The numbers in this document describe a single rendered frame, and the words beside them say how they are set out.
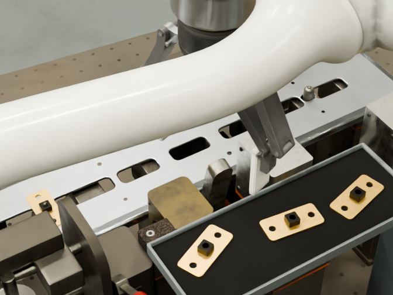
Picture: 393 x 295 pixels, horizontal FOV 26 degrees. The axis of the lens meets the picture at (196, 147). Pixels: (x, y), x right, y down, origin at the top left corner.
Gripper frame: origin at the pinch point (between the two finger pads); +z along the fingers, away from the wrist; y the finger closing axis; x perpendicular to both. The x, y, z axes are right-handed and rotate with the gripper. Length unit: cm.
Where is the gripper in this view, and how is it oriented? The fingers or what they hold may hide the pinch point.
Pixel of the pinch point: (211, 153)
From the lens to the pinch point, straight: 98.6
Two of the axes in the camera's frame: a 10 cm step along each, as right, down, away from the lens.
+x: -6.4, 5.5, -5.4
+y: -7.7, -4.5, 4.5
